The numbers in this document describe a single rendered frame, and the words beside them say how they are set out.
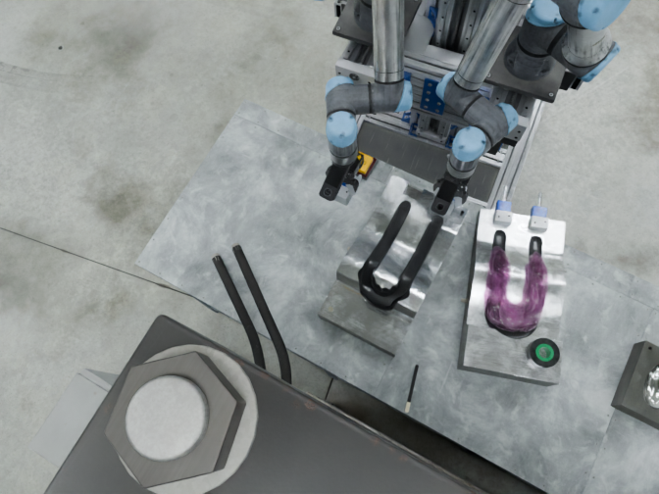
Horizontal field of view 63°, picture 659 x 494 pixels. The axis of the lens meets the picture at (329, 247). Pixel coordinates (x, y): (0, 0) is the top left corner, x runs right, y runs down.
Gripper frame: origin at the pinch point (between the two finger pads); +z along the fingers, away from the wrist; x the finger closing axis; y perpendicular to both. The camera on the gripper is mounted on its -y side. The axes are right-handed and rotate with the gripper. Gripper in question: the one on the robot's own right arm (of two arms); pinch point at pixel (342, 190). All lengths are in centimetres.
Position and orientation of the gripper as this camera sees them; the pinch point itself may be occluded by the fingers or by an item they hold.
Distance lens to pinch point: 163.4
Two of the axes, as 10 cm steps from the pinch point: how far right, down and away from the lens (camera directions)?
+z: 0.6, 3.1, 9.5
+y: 4.8, -8.4, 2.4
